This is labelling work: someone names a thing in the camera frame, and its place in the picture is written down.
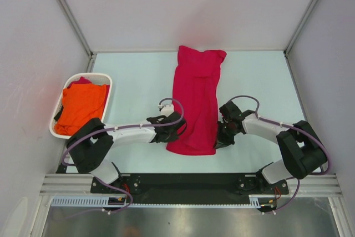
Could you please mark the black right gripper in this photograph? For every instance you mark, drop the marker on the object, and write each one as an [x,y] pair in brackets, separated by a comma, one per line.
[223,141]

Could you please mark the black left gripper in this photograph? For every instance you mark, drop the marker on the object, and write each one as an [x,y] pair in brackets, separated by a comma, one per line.
[172,138]

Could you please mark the crimson red t-shirt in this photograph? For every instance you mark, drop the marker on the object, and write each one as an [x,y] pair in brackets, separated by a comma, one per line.
[195,86]

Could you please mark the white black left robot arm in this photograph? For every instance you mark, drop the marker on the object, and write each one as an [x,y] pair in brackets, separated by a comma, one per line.
[89,147]

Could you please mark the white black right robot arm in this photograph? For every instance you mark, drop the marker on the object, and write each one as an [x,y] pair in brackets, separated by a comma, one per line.
[301,150]

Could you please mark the white plastic laundry basket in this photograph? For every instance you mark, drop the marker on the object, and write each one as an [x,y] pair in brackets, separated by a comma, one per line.
[95,78]

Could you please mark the orange t-shirt in basket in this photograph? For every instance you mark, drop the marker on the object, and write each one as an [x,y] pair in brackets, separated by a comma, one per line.
[82,102]

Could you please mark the dark red shirt in basket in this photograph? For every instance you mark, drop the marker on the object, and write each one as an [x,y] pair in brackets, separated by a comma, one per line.
[81,80]

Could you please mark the black garment in basket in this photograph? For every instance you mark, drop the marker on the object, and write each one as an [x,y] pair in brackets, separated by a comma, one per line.
[58,115]

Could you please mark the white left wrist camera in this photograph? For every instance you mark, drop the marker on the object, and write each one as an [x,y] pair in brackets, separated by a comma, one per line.
[166,109]

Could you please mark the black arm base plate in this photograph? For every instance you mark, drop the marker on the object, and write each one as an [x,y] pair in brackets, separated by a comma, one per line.
[198,188]

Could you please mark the aluminium frame rail front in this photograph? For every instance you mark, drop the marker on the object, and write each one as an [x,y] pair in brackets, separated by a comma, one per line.
[80,184]

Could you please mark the white slotted cable duct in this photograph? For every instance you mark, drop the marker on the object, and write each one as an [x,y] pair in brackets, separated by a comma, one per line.
[89,201]

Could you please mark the aluminium corner post right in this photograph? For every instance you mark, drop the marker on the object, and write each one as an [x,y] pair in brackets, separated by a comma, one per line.
[300,26]

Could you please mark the aluminium corner post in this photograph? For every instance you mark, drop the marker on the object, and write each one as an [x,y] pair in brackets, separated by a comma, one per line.
[300,26]
[64,6]

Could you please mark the aluminium corner post left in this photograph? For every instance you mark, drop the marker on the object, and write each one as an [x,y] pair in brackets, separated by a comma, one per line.
[64,6]

